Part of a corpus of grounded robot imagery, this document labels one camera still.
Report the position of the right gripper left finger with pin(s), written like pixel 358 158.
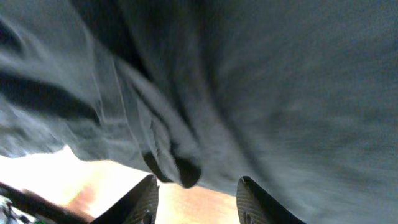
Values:
pixel 138 206

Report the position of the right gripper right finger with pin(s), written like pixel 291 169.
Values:
pixel 256 206

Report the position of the dark green t-shirt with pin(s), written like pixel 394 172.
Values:
pixel 301 96

